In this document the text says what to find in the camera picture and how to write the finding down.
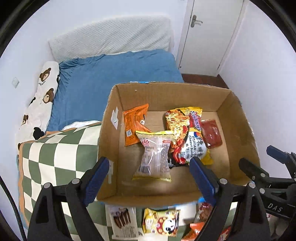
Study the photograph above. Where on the cardboard box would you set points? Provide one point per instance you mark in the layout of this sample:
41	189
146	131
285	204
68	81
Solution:
218	104

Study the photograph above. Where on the yellow clear snack bag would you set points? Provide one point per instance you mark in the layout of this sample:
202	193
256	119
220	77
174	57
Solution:
154	163

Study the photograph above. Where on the bear pattern quilt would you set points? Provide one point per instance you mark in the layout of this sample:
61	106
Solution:
37	115

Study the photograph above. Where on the green white checkered blanket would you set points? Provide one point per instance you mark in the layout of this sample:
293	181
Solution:
59	157

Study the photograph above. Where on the door handle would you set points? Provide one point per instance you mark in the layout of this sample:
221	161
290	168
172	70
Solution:
195	21

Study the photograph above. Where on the blue bed sheet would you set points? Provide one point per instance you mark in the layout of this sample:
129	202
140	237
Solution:
85	84

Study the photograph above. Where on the yellow instant noodle bag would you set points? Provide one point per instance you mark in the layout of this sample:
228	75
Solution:
188	141

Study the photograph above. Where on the wall socket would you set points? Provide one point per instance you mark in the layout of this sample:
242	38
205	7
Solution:
15	82

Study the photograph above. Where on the white door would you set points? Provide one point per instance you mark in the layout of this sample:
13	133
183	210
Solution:
204	47

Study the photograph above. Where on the red snack packet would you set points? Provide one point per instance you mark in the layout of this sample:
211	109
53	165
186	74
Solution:
211	134

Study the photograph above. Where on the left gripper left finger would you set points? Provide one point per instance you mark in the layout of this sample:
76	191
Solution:
48	220

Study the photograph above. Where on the yellow panda snack bag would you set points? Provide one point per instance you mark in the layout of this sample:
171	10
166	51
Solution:
161	222

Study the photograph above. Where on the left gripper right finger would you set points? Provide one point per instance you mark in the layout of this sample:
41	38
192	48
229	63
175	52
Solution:
249	222

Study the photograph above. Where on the white chocolate stick snack bag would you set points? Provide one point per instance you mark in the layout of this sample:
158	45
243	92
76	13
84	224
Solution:
123	222

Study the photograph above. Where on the orange white snack bag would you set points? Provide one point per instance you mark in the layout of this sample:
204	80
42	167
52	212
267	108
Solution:
203	213

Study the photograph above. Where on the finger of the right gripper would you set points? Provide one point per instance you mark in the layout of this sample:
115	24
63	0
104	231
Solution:
288	159
260	176

